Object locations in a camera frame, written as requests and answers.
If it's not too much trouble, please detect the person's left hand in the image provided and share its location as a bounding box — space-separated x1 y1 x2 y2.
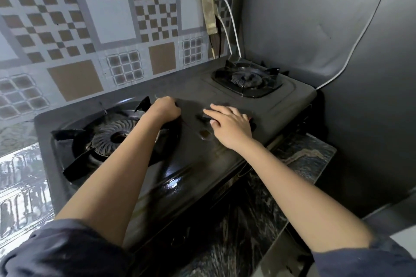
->
146 96 182 125

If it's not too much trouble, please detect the person's right hand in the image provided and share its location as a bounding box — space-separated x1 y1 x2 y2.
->
203 104 255 151

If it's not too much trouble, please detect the person's left forearm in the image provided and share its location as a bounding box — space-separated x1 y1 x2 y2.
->
54 113 163 251

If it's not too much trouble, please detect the person's right forearm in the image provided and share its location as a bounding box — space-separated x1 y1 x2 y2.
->
224 139 375 264

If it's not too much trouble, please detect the black two-burner gas stove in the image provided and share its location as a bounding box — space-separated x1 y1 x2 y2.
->
34 55 318 252

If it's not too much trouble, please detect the small black pan support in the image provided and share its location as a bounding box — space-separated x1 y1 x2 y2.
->
211 59 284 98

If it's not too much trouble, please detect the small round burner head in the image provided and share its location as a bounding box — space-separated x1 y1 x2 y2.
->
230 70 264 88

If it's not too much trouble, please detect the large round burner head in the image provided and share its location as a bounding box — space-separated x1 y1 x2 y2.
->
85 117 160 161

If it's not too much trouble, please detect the large black pan support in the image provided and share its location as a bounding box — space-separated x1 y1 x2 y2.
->
50 96 180 184

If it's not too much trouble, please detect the beige power strip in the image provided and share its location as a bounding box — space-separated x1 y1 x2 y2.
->
197 0 219 35

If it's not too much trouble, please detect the person's dark blue left sleeve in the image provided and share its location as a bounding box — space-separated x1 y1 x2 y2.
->
0 218 134 277

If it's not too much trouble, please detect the person's dark blue sleeve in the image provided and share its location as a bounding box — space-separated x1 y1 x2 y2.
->
0 218 134 277
311 237 416 277

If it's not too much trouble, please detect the person's dark blue right sleeve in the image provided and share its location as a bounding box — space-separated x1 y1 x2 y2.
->
311 237 416 277

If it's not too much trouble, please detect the black cable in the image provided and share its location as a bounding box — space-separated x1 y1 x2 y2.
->
208 0 229 57

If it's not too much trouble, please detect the white plug with cable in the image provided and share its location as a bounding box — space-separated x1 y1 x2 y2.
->
213 0 243 58

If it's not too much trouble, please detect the grey cable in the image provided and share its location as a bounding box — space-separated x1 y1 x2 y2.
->
315 0 408 91

